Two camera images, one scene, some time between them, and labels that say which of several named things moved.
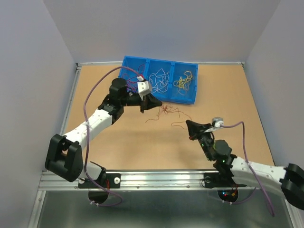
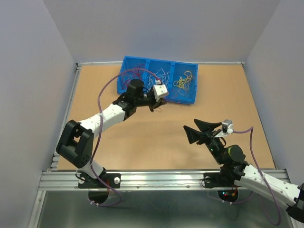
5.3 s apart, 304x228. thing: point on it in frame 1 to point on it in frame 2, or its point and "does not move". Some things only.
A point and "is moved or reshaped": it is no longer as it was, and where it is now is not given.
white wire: x=159 y=81 does not move
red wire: x=132 y=86 is moved or reshaped
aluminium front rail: x=142 y=180 does not move
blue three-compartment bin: x=170 y=80 does not move
